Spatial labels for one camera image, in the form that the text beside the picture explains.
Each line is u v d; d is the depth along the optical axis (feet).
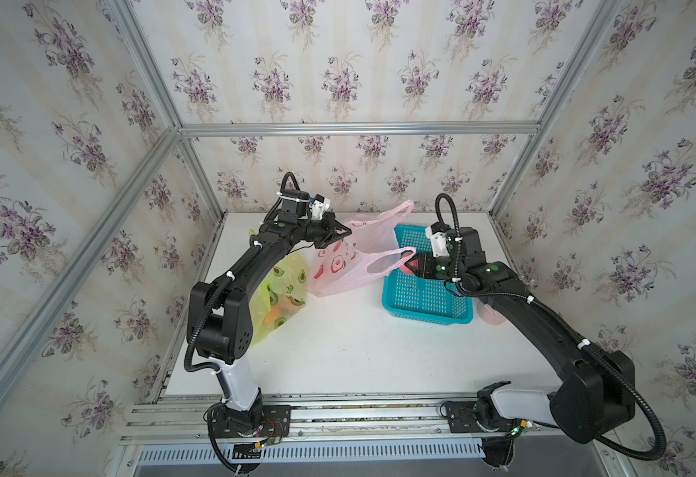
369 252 2.45
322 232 2.47
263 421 2.38
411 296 3.14
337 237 2.54
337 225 2.63
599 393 1.28
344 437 2.36
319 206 2.65
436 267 2.29
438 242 2.40
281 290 2.69
